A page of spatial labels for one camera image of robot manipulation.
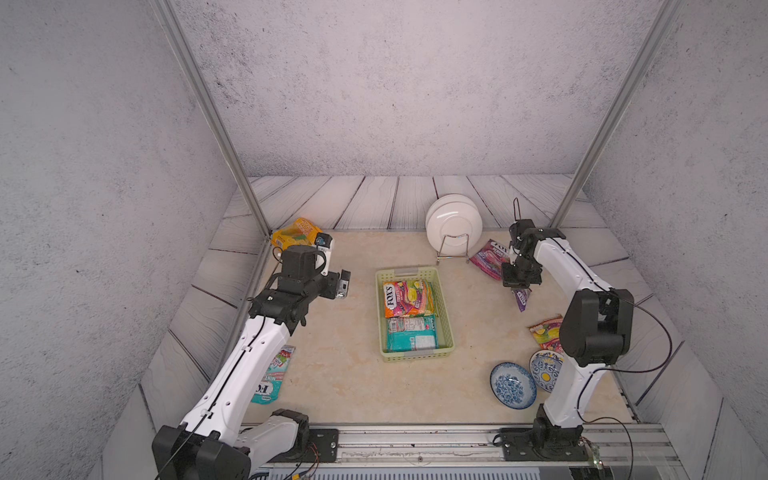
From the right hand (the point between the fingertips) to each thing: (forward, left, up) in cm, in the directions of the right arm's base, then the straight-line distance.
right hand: (515, 283), depth 91 cm
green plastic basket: (-9, +21, -11) cm, 25 cm away
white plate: (+22, +16, +4) cm, 27 cm away
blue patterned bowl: (-26, +4, -11) cm, 28 cm away
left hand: (-6, +51, +15) cm, 53 cm away
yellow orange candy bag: (+27, +73, -5) cm, 78 cm away
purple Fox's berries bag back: (-3, -2, -3) cm, 4 cm away
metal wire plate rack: (+19, +20, -9) cm, 29 cm away
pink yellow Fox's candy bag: (-1, +32, -6) cm, 33 cm away
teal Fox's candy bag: (-12, +31, -9) cm, 34 cm away
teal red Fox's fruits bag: (-27, +70, -8) cm, 75 cm away
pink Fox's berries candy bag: (+18, +2, -9) cm, 21 cm away
